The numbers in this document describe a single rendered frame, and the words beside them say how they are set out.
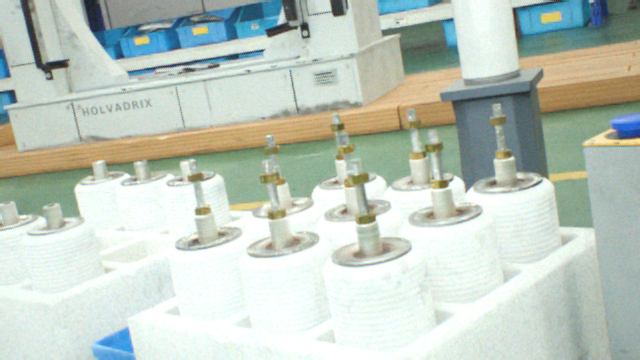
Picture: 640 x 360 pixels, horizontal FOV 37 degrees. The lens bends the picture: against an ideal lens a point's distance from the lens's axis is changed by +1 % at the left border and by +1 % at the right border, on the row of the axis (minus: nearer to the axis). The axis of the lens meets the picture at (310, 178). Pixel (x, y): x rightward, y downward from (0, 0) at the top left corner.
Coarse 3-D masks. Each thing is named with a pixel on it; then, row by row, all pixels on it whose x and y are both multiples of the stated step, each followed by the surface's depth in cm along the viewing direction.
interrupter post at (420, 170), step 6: (426, 156) 112; (414, 162) 111; (420, 162) 110; (426, 162) 111; (414, 168) 111; (420, 168) 111; (426, 168) 111; (414, 174) 111; (420, 174) 111; (426, 174) 111; (414, 180) 111; (420, 180) 111; (426, 180) 111
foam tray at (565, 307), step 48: (576, 240) 103; (528, 288) 92; (576, 288) 99; (144, 336) 104; (192, 336) 97; (240, 336) 93; (288, 336) 90; (432, 336) 84; (480, 336) 87; (528, 336) 92; (576, 336) 99
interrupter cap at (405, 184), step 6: (432, 174) 114; (444, 174) 113; (450, 174) 112; (396, 180) 114; (402, 180) 114; (408, 180) 114; (450, 180) 110; (396, 186) 111; (402, 186) 111; (408, 186) 110; (414, 186) 110; (420, 186) 109; (426, 186) 108
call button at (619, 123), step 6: (630, 114) 88; (636, 114) 88; (612, 120) 88; (618, 120) 87; (624, 120) 86; (630, 120) 86; (636, 120) 85; (612, 126) 87; (618, 126) 86; (624, 126) 86; (630, 126) 86; (636, 126) 85; (618, 132) 87; (624, 132) 86; (630, 132) 86; (636, 132) 86
